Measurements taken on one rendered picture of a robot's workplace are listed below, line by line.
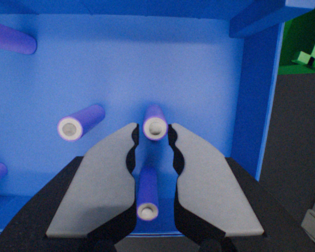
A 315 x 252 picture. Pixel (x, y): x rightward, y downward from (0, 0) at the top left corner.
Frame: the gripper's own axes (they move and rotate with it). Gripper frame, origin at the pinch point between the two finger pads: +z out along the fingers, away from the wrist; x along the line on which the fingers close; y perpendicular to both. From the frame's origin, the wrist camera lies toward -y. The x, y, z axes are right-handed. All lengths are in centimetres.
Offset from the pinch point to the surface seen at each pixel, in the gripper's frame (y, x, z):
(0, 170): 7.6, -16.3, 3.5
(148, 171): 7.0, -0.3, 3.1
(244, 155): 4.3, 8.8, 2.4
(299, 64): -0.5, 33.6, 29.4
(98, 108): 0.8, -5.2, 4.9
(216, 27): -6.4, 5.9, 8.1
